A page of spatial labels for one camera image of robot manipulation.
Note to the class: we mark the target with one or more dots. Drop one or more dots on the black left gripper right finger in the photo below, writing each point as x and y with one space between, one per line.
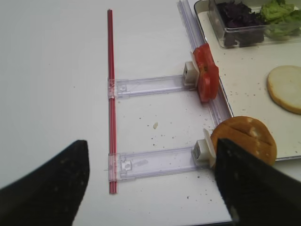
255 193

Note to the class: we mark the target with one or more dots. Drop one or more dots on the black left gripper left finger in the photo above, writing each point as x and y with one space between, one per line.
50 195

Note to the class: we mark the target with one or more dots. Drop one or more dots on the red tomato slices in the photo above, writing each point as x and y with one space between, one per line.
208 82

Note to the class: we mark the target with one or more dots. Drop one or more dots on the green lettuce in container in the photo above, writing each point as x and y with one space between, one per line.
283 20

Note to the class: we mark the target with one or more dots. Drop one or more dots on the toasted bun slice left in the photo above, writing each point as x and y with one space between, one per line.
250 134

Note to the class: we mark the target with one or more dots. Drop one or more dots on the red left guide strip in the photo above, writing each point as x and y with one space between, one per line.
112 99

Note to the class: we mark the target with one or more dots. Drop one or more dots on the white left front pusher block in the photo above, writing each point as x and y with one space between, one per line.
203 151

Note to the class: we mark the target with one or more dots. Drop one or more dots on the white pusher block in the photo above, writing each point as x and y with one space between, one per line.
203 151
191 72

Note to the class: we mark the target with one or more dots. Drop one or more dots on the clear left front pusher track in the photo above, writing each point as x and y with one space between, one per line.
130 166

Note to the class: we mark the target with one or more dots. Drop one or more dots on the clear pusher track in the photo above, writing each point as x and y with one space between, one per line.
130 166
122 88

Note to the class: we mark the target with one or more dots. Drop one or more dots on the white bun bottom slice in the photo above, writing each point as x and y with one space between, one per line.
284 87

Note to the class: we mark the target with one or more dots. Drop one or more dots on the metal baking tray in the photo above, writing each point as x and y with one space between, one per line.
243 74

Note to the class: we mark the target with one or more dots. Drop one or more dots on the clear left rear pusher track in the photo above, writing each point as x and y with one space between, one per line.
122 88

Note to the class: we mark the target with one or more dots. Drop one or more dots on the white left rear pusher block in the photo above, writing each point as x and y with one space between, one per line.
191 72

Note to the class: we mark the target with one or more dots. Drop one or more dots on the purple cabbage leaves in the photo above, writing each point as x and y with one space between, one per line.
237 17

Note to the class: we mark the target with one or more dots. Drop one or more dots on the clear plastic salad container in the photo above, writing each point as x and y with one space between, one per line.
255 5

